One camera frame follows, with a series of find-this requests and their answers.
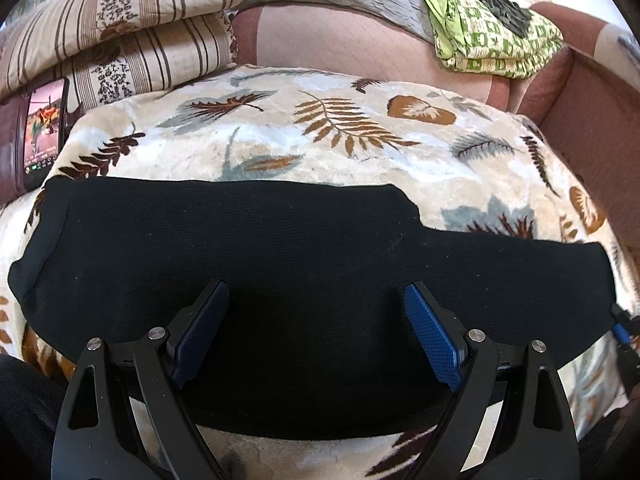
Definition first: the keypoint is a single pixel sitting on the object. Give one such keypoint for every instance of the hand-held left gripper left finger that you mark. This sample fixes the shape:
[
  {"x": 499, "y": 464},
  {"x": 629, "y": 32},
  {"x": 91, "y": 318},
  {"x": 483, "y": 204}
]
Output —
[{"x": 202, "y": 330}]

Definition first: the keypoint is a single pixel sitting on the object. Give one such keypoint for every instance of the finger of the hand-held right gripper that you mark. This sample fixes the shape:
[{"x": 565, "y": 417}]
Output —
[{"x": 622, "y": 327}]

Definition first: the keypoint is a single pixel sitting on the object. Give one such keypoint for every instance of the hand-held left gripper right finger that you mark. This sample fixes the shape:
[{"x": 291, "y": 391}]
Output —
[{"x": 432, "y": 332}]

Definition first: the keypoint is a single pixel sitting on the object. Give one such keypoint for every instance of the black pants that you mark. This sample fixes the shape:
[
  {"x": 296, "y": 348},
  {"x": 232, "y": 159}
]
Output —
[{"x": 310, "y": 260}]

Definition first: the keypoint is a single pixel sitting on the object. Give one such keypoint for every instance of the leaf print plush blanket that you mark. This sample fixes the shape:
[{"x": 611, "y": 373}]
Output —
[{"x": 350, "y": 140}]

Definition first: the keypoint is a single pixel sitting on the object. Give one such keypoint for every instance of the black smartphone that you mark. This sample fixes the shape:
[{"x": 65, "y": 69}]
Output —
[{"x": 42, "y": 135}]

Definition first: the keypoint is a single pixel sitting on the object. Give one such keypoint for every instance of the striped floral beige pillow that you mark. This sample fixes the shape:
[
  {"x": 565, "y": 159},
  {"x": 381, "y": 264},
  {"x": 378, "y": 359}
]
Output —
[
  {"x": 125, "y": 5},
  {"x": 160, "y": 55}
]

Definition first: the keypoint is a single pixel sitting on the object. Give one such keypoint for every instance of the green patterned cloth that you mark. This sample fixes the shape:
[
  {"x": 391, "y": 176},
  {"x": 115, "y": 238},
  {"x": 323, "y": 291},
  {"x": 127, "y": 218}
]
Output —
[{"x": 480, "y": 45}]

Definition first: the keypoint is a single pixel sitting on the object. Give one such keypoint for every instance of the pink quilted bed sheet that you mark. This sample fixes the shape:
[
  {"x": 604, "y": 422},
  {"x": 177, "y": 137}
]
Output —
[{"x": 360, "y": 45}]

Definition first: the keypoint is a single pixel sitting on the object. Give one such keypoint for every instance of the dark grey knitted cloth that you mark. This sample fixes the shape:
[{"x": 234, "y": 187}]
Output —
[{"x": 492, "y": 2}]

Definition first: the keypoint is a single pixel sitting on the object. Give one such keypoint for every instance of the reddish brown sofa frame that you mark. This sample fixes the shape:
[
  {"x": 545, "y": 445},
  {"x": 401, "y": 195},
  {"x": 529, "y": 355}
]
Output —
[{"x": 595, "y": 120}]

